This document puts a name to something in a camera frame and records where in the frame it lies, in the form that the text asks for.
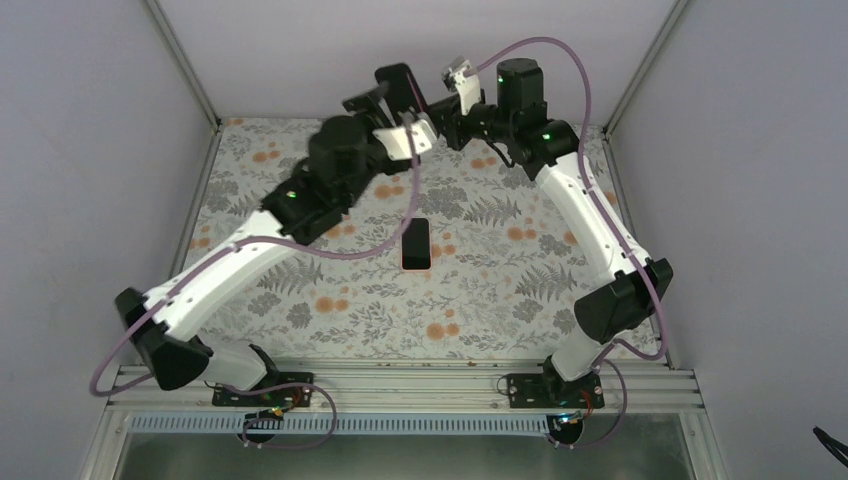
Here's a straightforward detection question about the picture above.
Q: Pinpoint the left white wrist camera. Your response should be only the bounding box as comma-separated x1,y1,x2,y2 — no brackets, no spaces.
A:
372,113,438,161

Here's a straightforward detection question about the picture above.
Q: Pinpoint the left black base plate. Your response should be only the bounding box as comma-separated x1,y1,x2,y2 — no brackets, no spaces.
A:
211,372,315,409

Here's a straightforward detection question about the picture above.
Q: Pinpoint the aluminium rail frame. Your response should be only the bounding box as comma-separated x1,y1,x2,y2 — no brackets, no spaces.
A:
105,327,707,415

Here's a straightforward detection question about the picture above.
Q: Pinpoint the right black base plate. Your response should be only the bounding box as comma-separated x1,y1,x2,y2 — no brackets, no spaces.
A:
505,373,605,410

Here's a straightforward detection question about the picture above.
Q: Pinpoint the magenta phone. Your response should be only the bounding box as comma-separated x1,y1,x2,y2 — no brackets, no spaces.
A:
406,71,427,113

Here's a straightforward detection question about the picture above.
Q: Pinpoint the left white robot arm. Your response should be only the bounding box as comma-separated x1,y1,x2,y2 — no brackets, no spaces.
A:
115,83,437,405

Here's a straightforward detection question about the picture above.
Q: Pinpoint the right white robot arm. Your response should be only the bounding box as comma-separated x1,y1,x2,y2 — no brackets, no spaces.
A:
428,57,673,407

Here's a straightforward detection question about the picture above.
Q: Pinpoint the floral patterned table mat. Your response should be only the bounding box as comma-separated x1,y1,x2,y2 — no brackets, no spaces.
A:
186,118,596,359

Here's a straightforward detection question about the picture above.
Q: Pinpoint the black object at edge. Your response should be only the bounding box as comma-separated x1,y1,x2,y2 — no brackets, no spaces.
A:
812,426,848,467

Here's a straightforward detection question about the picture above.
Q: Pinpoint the black phone case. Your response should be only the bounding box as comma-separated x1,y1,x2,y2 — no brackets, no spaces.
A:
374,63,420,124

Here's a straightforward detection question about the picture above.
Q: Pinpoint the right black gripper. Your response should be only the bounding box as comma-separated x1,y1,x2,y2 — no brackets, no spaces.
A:
422,93,516,151

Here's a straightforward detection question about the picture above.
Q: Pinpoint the grey slotted cable duct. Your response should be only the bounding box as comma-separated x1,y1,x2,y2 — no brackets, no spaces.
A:
128,412,549,437

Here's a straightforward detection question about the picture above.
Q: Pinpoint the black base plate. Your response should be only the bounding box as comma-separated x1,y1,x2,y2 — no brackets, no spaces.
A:
505,373,605,410
211,372,315,409

